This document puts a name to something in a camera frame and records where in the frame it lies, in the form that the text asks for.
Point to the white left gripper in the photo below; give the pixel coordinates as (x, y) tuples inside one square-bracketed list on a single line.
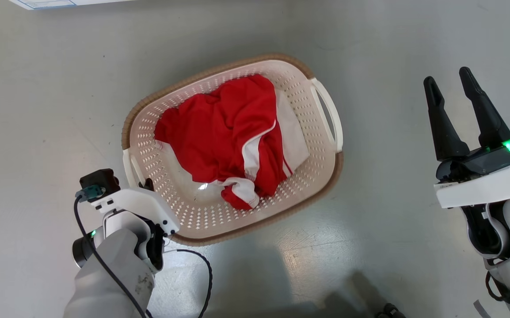
[(144, 207)]

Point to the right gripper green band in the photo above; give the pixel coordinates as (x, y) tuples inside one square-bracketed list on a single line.
[(485, 185)]

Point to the beige perforated plastic laundry basket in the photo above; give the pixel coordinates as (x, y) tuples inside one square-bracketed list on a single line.
[(202, 216)]

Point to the red and white garment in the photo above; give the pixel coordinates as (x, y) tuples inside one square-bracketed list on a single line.
[(219, 132)]

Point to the left robot arm grey sleeve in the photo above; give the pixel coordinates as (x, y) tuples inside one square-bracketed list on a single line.
[(104, 282)]

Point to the small black base part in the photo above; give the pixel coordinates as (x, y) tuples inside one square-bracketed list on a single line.
[(390, 311)]

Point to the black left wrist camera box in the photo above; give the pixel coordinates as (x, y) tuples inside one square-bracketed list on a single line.
[(99, 182)]

